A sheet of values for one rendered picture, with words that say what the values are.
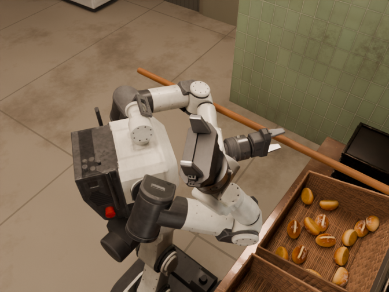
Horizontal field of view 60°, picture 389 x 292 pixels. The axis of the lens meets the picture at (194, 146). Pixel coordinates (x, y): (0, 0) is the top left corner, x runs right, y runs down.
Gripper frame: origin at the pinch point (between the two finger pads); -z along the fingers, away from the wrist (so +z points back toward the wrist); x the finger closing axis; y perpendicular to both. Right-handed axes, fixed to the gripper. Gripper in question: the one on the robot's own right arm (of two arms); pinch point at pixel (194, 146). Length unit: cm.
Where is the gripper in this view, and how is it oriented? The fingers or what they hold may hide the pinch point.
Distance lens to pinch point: 57.9
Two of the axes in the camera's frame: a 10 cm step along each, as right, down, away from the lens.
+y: 9.6, 1.0, -2.6
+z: 2.1, 3.6, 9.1
